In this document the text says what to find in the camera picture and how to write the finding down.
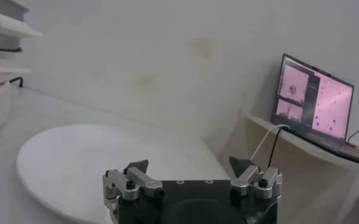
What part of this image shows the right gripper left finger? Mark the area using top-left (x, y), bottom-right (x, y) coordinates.
top-left (102, 159), bottom-right (165, 202)

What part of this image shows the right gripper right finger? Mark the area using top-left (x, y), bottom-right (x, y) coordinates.
top-left (229, 156), bottom-right (283, 200)

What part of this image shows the large white plate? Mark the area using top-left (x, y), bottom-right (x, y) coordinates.
top-left (16, 123), bottom-right (232, 224)

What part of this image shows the white side table with label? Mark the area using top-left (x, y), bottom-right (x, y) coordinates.
top-left (242, 111), bottom-right (359, 224)

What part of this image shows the black laptop power cable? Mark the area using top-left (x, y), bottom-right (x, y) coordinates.
top-left (267, 127), bottom-right (285, 170)

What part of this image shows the white laptop cable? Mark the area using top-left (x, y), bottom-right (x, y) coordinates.
top-left (249, 124), bottom-right (291, 162)

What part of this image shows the open laptop showing camera windows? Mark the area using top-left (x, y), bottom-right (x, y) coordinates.
top-left (270, 53), bottom-right (359, 169)

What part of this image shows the black cooker power cord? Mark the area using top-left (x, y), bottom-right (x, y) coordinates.
top-left (9, 76), bottom-right (24, 89)

